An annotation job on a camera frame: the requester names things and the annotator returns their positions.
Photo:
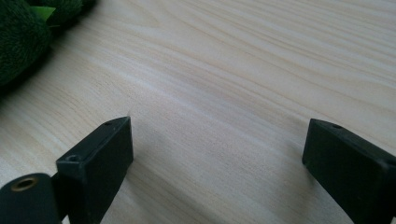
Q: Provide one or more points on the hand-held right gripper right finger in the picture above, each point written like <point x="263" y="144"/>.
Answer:
<point x="351" y="177"/>

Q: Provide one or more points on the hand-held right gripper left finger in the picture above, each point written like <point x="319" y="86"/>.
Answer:
<point x="93" y="171"/>

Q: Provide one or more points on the green fleece pet garment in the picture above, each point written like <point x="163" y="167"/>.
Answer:
<point x="21" y="40"/>

